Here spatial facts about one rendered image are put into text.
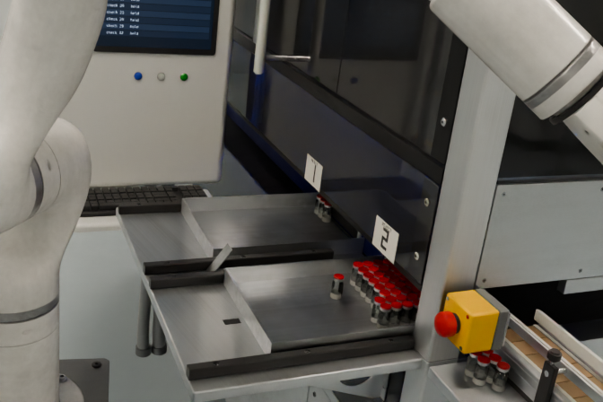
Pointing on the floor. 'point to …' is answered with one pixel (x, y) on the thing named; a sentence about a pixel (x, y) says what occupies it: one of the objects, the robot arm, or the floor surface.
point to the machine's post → (463, 204)
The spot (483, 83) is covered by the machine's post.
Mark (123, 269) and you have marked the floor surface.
